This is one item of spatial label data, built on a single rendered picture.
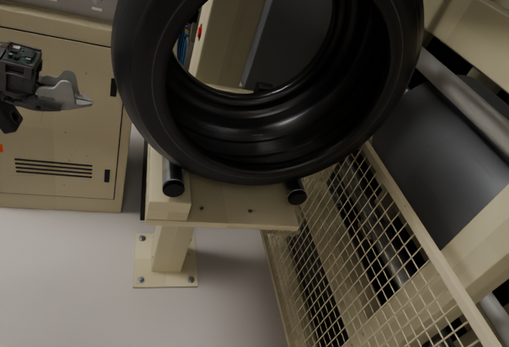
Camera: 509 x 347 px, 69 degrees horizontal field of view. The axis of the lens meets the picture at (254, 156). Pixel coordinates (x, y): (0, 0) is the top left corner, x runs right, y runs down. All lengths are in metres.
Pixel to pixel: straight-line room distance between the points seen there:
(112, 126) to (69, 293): 0.66
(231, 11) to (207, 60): 0.14
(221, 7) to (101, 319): 1.19
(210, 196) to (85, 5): 0.77
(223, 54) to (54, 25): 0.58
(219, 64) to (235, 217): 0.41
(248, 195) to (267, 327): 0.87
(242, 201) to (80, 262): 0.97
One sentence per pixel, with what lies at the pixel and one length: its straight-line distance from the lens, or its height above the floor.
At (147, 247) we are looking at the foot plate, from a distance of 1.76.
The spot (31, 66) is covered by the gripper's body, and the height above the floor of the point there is 1.08.
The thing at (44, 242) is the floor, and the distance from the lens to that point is 1.80.
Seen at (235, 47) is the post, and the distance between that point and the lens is 1.00.
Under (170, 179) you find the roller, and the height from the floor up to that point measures 0.92.
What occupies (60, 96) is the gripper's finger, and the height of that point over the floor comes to 1.02.
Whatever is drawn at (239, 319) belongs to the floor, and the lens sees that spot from 1.68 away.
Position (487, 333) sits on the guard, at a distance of 0.74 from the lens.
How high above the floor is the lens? 1.45
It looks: 37 degrees down
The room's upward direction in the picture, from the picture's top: 22 degrees clockwise
